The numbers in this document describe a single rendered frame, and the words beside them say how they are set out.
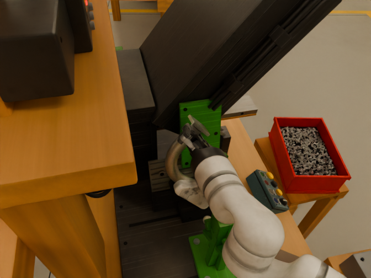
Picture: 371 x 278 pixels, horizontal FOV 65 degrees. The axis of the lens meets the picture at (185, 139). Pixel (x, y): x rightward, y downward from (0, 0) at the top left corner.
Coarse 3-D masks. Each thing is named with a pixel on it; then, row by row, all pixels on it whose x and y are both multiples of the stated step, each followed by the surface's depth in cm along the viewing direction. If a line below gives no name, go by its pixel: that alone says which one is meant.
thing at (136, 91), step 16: (128, 64) 90; (128, 80) 85; (144, 80) 85; (128, 96) 80; (144, 96) 80; (128, 112) 77; (144, 112) 78; (144, 128) 82; (144, 144) 87; (144, 160) 93; (144, 176) 100
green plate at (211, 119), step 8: (184, 104) 74; (192, 104) 74; (200, 104) 75; (208, 104) 76; (184, 112) 75; (192, 112) 76; (200, 112) 76; (208, 112) 77; (216, 112) 78; (184, 120) 76; (200, 120) 78; (208, 120) 78; (216, 120) 79; (208, 128) 80; (216, 128) 80; (208, 136) 81; (216, 136) 82; (216, 144) 83; (184, 152) 82; (184, 160) 84
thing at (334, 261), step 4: (352, 252) 93; (356, 252) 93; (360, 252) 93; (332, 256) 92; (336, 256) 92; (340, 256) 92; (344, 256) 92; (348, 256) 92; (324, 260) 94; (328, 260) 91; (332, 260) 91; (336, 260) 91; (340, 260) 91; (328, 264) 91; (332, 264) 90; (336, 264) 90; (336, 268) 89; (340, 268) 89; (340, 272) 88
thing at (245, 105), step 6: (246, 96) 100; (240, 102) 97; (246, 102) 97; (252, 102) 98; (234, 108) 95; (240, 108) 95; (246, 108) 95; (252, 108) 95; (228, 114) 93; (234, 114) 94; (240, 114) 95; (246, 114) 96; (252, 114) 97; (156, 126) 89
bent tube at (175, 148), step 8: (192, 120) 65; (192, 128) 66; (200, 128) 65; (192, 136) 67; (176, 144) 68; (184, 144) 67; (168, 152) 69; (176, 152) 68; (168, 160) 69; (176, 160) 69; (168, 168) 70; (176, 168) 71; (176, 176) 72; (184, 176) 74
